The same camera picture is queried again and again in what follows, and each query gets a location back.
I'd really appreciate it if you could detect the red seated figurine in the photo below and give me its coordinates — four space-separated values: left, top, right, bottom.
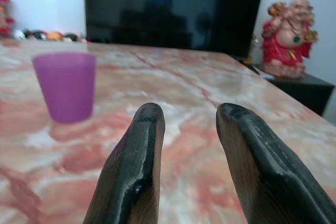
0 0 15 38

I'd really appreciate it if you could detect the black low cabinet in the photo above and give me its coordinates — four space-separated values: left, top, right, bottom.
237 56 336 116

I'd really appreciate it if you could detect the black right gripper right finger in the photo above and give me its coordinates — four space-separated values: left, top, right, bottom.
216 103 336 224

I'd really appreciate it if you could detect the black flat screen television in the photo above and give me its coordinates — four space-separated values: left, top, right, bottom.
82 0 268 58

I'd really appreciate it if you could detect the purple plastic cup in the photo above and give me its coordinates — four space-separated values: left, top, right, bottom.
31 52 97 124

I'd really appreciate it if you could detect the small orange round figurine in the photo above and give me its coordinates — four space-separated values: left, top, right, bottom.
47 31 64 41

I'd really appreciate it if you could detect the red laughing Buddha statue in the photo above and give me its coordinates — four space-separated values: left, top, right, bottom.
260 0 319 79

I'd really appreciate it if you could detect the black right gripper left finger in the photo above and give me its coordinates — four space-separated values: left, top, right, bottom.
83 102 165 224

